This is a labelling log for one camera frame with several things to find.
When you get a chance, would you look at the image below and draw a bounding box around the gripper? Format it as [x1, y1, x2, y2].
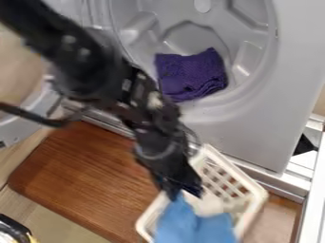
[133, 123, 205, 201]

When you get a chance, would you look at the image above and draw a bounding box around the blue cloth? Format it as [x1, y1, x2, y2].
[153, 191, 239, 243]

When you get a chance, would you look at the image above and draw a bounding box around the white basket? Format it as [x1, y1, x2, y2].
[133, 143, 271, 243]

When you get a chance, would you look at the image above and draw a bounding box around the purple cloth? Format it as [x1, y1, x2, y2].
[153, 47, 229, 103]

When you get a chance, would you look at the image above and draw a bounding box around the washing machine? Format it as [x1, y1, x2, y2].
[0, 0, 325, 204]

